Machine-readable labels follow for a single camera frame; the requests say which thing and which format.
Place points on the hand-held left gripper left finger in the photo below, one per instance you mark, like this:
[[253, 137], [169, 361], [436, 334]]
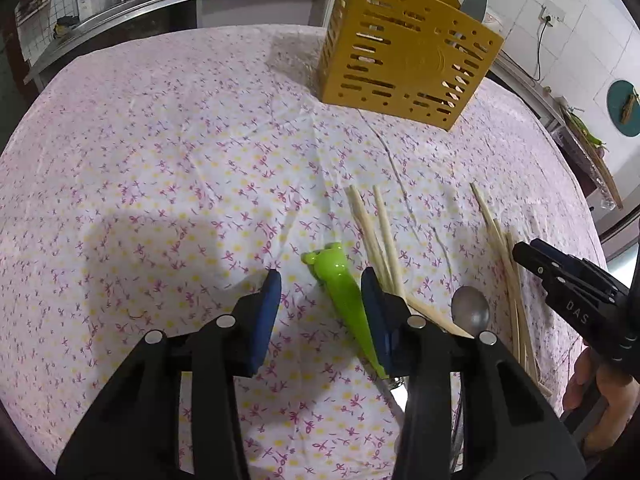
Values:
[[265, 320]]

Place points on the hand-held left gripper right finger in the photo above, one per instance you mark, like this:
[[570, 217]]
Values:
[[372, 310]]

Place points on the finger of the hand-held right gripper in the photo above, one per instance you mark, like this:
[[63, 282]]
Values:
[[535, 260], [590, 267]]

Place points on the wooden chopstick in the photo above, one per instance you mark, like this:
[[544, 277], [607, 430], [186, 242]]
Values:
[[487, 215], [387, 235], [509, 270], [361, 222], [369, 230], [525, 320], [440, 321]]

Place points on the metal spoon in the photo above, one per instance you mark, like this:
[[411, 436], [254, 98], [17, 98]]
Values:
[[470, 310]]

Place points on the yellow slotted utensil holder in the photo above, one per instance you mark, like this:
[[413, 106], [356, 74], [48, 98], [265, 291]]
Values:
[[400, 35]]

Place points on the person's right hand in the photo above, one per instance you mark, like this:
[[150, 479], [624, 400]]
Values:
[[620, 400]]

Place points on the woven tray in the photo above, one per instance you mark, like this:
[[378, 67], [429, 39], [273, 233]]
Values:
[[597, 165]]

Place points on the green vegetables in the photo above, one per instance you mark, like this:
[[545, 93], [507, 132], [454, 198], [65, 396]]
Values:
[[587, 130]]

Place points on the teal round board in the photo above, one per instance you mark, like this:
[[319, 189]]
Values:
[[622, 110]]

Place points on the pink floral tablecloth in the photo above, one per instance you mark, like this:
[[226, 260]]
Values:
[[175, 185]]

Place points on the stainless steel counter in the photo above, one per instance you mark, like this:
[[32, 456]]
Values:
[[150, 5]]

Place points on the white wall socket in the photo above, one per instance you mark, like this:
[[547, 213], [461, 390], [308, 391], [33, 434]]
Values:
[[551, 14]]

